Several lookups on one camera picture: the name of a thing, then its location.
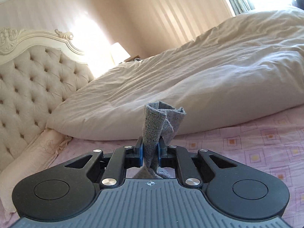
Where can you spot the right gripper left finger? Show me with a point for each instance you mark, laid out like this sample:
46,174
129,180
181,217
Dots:
117,163

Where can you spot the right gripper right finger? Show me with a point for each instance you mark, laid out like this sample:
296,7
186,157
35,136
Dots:
180,160

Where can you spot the grey tweed pants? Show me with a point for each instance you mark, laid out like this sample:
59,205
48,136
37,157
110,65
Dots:
161,120

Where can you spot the cream pillow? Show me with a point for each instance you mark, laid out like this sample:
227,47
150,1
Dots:
38,156

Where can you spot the pink patterned bed sheet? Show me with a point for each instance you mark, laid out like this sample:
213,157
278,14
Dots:
273,144

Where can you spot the white table lamp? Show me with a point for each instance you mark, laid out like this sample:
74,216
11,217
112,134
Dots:
118,53

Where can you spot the cream duvet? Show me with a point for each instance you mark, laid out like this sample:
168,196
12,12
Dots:
248,67

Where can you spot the tufted cream headboard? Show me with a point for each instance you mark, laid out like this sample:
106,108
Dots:
39,70

